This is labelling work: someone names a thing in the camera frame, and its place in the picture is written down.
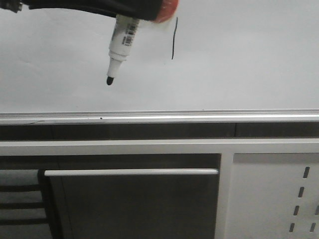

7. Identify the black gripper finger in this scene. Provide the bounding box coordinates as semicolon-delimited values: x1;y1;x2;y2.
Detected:
0;0;163;20

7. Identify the white black-tip whiteboard marker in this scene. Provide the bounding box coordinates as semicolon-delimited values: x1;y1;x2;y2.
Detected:
106;15;140;86

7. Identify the white metal pegboard rack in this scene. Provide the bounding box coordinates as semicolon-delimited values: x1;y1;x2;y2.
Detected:
0;138;319;239

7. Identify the white whiteboard with aluminium frame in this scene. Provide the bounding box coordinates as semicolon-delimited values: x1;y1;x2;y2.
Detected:
0;0;319;124

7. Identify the white horizontal rail bar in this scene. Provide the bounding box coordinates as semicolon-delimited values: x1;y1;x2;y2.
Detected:
44;168;219;177

